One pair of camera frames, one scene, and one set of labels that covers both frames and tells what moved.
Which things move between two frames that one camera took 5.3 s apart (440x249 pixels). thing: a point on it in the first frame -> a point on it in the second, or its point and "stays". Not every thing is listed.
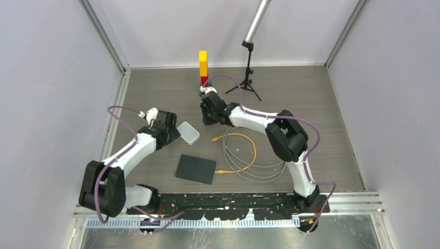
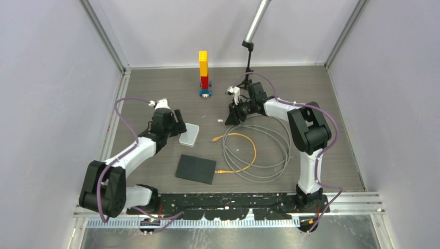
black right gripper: [206, 121] -> [233, 120]
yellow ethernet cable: [248, 136] stays
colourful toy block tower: [203, 70] stays
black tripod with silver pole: [263, 8] stays
